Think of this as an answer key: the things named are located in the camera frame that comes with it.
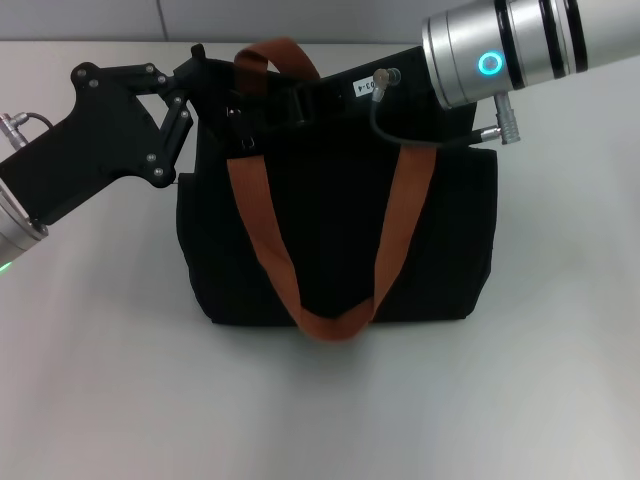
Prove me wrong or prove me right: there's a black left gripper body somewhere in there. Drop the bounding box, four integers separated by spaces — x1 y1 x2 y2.
0 88 162 225

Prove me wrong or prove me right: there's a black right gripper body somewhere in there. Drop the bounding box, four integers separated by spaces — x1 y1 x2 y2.
319 47 444 122

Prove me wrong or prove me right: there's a black bag with brown straps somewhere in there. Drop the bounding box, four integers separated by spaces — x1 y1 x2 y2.
174 37 499 346

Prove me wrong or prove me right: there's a left gripper cable with connector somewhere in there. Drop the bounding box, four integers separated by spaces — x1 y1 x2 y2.
0 112 54 151

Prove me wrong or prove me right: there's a right gripper cable with connectors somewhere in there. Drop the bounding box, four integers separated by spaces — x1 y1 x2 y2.
369 67 522 149

